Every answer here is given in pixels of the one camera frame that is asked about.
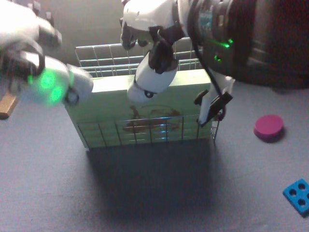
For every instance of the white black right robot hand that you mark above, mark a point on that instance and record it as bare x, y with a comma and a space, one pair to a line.
149, 14

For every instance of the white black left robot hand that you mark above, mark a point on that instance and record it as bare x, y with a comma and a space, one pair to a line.
55, 82

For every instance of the green book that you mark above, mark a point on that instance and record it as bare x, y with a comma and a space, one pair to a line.
108, 104

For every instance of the wooden block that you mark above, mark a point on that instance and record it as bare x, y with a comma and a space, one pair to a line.
7, 106

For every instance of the dark cabinet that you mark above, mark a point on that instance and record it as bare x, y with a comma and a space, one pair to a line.
285, 36

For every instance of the grey table cloth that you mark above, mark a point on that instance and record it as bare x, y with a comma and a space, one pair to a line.
144, 193

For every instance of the pink round disc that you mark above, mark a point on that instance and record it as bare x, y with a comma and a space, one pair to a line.
268, 125

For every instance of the blue block with holes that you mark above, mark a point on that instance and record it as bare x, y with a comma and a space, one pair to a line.
298, 197

